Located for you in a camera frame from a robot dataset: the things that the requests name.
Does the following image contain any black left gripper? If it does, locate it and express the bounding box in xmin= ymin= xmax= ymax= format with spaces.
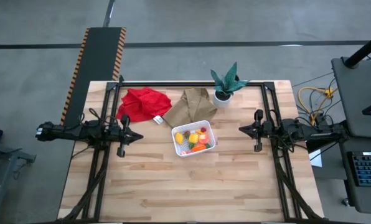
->
xmin=111 ymin=114 xmax=144 ymax=158

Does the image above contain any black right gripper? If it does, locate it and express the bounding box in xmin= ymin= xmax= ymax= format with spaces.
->
xmin=238 ymin=109 xmax=281 ymax=152

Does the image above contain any white perforated plastic basket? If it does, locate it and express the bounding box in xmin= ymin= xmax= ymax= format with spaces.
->
xmin=171 ymin=119 xmax=217 ymax=158

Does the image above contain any orange toy carrot green top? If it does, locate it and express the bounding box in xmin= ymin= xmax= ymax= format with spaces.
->
xmin=190 ymin=142 xmax=212 ymax=153

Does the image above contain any yellow toy pepper green stem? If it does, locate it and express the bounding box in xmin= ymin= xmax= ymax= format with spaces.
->
xmin=187 ymin=133 xmax=200 ymax=150

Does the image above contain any red crumpled cloth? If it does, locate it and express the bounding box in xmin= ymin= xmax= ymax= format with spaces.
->
xmin=116 ymin=86 xmax=173 ymax=123

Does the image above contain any green plant in white pot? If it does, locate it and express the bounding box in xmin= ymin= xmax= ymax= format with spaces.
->
xmin=210 ymin=61 xmax=250 ymax=109

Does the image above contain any brown paper bag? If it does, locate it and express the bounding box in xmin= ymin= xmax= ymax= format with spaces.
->
xmin=162 ymin=88 xmax=219 ymax=128

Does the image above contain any white paper sheet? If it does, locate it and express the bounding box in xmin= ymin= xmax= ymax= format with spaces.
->
xmin=309 ymin=149 xmax=323 ymax=168

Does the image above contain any black mat with hazard stripes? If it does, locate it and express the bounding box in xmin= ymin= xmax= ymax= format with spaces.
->
xmin=59 ymin=27 xmax=127 ymax=128

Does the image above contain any grey computer workstation cart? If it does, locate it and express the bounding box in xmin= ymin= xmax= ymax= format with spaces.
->
xmin=306 ymin=57 xmax=371 ymax=216

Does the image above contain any backlit black keyboard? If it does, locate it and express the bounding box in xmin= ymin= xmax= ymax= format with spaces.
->
xmin=349 ymin=151 xmax=371 ymax=187

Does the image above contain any black round pole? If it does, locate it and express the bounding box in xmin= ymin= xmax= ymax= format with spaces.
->
xmin=343 ymin=28 xmax=371 ymax=68

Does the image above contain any black aluminium table frame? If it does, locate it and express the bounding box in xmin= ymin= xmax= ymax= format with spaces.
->
xmin=57 ymin=74 xmax=326 ymax=224

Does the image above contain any yellow floor cable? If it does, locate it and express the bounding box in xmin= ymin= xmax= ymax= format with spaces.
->
xmin=298 ymin=86 xmax=335 ymax=123

